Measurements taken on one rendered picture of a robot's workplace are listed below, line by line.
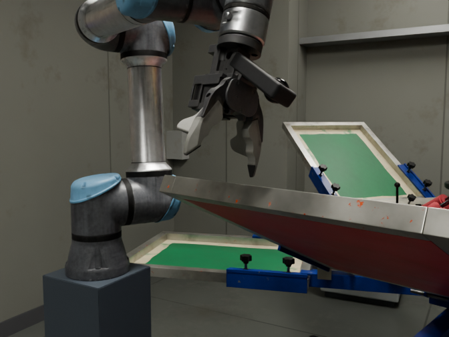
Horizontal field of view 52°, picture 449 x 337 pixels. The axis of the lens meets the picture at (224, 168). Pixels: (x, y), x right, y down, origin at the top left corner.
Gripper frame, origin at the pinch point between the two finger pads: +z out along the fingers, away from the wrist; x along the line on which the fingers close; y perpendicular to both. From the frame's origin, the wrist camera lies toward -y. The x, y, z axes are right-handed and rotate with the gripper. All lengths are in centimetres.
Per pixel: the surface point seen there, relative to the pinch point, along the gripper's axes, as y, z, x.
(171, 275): 88, 32, -75
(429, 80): 113, -158, -362
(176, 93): 340, -118, -258
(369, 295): 126, 43, -340
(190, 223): 324, 16, -304
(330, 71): 203, -163, -336
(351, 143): 94, -57, -207
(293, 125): 121, -60, -181
